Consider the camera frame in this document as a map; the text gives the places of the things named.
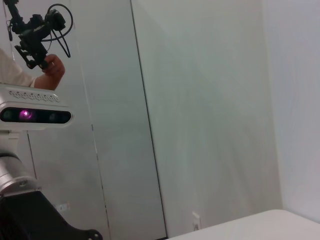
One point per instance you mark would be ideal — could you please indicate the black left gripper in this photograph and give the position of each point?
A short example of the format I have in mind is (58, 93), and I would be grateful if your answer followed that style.
(25, 220)

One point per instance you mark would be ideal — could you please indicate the black hand-held control rig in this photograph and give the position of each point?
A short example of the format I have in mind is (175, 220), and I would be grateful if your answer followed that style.
(32, 40)

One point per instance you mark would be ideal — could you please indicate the forearm in white sleeve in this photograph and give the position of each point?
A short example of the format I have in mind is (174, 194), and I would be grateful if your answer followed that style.
(12, 72)

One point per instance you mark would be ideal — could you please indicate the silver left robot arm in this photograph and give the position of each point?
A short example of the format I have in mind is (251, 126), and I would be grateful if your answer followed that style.
(10, 172)

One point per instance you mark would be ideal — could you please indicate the person's bare hand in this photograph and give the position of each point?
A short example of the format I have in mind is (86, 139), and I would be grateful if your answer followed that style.
(53, 73)

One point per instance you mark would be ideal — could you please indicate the small white wall clip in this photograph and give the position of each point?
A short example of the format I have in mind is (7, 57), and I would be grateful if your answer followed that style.
(62, 207)

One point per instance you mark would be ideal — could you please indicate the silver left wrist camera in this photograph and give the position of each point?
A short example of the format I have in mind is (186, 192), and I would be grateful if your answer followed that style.
(35, 116)

